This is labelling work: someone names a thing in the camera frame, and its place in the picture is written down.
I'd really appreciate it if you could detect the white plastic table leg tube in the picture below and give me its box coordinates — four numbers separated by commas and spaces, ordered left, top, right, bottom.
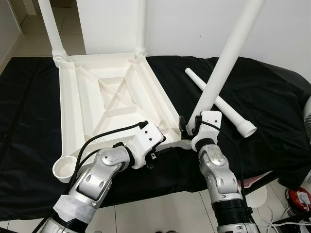
38, 0, 69, 60
190, 0, 267, 124
135, 0, 148, 55
185, 68, 257, 139

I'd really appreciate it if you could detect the white plastic children table top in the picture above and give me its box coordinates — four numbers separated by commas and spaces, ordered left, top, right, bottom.
52, 47, 192, 184

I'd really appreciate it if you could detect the pink flat board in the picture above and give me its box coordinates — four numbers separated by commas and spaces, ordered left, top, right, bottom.
241, 172, 273, 187

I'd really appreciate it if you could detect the black tablecloth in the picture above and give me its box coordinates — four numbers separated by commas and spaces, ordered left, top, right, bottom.
0, 56, 311, 221

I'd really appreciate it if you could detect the white round stand base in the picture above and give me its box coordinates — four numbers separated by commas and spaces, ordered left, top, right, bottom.
243, 187, 273, 207

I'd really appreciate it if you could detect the white round fan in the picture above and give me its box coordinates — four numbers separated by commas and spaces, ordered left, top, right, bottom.
302, 95, 311, 141

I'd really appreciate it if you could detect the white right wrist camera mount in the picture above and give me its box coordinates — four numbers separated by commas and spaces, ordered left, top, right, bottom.
190, 111, 223, 152

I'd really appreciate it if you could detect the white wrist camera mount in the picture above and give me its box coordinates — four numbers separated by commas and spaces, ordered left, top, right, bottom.
190, 111, 223, 152
127, 121, 166, 169

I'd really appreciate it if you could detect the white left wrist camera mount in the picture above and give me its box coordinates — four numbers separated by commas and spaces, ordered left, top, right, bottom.
127, 121, 166, 169

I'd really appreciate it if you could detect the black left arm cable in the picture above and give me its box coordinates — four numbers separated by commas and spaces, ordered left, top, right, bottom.
73, 121, 149, 187

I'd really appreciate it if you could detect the red round cable reel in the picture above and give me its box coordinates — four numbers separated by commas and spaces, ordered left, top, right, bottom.
286, 187, 311, 210

